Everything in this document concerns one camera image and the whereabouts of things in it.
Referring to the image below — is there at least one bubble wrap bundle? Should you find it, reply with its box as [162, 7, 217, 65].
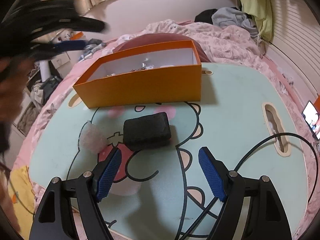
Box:
[79, 122, 108, 154]

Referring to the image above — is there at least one black wallet pouch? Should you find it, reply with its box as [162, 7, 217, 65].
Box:
[123, 112, 171, 151]

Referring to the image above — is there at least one person's left hand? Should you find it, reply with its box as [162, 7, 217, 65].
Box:
[1, 57, 34, 232]

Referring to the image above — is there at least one white paper roll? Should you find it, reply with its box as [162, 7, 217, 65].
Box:
[39, 61, 51, 82]

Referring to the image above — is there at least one yellow cloth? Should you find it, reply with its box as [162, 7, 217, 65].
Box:
[8, 166, 35, 239]

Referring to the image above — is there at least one smartphone with lit screen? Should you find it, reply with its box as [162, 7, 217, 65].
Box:
[302, 101, 320, 140]

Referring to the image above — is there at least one dark red pillow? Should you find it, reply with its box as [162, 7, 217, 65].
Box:
[113, 33, 211, 63]

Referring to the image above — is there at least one orange cardboard box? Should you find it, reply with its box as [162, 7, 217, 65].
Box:
[73, 40, 202, 108]

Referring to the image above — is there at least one black clothing on bed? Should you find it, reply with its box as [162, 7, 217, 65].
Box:
[194, 9, 217, 24]

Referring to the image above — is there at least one pink floral blanket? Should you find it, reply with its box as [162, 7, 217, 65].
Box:
[106, 20, 293, 94]

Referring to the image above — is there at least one grey clothing pile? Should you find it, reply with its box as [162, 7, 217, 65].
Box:
[212, 7, 259, 38]

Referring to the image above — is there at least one light green hanging garment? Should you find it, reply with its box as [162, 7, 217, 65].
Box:
[240, 0, 273, 42]

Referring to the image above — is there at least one black cable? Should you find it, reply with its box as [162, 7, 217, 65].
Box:
[178, 132, 319, 240]

